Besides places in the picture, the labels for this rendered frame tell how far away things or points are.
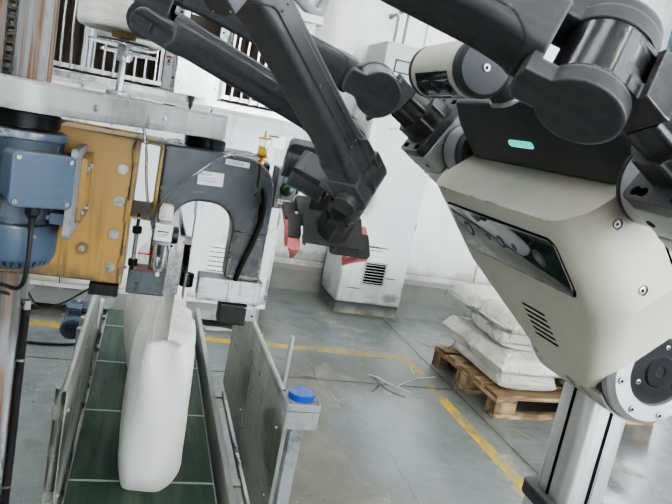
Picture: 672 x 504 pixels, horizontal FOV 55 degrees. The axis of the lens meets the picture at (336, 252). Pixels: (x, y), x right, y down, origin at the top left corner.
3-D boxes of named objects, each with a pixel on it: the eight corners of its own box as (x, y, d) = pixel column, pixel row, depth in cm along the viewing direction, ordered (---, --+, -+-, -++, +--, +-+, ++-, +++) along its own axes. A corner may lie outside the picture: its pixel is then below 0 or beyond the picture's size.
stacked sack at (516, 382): (558, 395, 390) (563, 377, 388) (494, 390, 377) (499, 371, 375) (503, 354, 452) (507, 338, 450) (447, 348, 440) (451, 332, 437)
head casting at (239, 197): (259, 283, 147) (282, 153, 141) (147, 270, 139) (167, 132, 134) (243, 253, 175) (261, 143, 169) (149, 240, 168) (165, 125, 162)
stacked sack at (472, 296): (562, 327, 418) (568, 306, 415) (469, 315, 401) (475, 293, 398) (529, 307, 459) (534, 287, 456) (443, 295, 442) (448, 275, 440)
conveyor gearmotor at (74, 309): (91, 346, 293) (95, 315, 291) (56, 343, 289) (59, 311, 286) (97, 324, 322) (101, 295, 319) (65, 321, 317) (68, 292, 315)
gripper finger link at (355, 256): (315, 242, 117) (331, 213, 110) (352, 248, 119) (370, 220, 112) (316, 275, 114) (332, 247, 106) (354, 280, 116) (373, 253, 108)
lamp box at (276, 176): (292, 211, 145) (299, 171, 143) (272, 208, 143) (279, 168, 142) (286, 205, 152) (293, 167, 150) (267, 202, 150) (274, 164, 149)
